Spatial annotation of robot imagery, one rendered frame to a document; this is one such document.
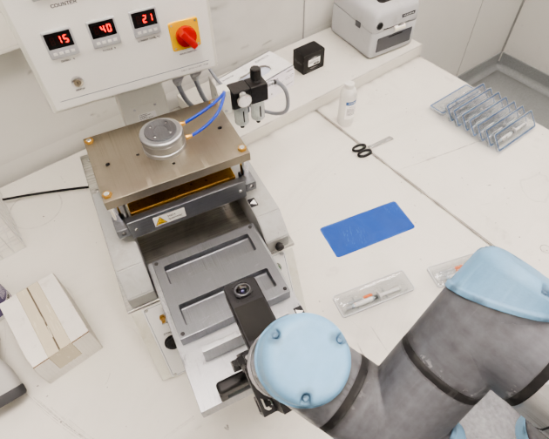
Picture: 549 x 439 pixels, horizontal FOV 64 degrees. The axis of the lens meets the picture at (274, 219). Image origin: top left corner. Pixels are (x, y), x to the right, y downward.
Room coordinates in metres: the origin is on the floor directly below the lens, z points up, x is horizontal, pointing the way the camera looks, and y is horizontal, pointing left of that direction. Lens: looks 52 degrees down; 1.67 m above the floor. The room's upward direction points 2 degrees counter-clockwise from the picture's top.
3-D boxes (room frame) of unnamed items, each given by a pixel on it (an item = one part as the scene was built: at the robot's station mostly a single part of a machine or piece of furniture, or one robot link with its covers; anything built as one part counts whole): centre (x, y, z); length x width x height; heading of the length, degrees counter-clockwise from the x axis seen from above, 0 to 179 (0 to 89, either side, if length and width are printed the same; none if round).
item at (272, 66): (1.21, 0.04, 0.83); 0.23 x 0.12 x 0.07; 132
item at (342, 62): (1.33, -0.12, 0.77); 0.84 x 0.30 x 0.04; 126
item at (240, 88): (0.83, 0.05, 1.05); 0.15 x 0.05 x 0.15; 114
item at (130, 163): (0.66, 0.19, 1.08); 0.31 x 0.24 x 0.13; 114
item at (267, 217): (0.61, 0.04, 0.96); 0.26 x 0.05 x 0.07; 24
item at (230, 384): (0.23, 0.02, 0.99); 0.15 x 0.02 x 0.04; 114
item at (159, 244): (0.65, 0.21, 0.93); 0.46 x 0.35 x 0.01; 24
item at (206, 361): (0.36, 0.08, 0.97); 0.30 x 0.22 x 0.08; 24
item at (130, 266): (0.50, 0.30, 0.96); 0.25 x 0.05 x 0.07; 24
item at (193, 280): (0.40, 0.10, 0.98); 0.20 x 0.17 x 0.03; 114
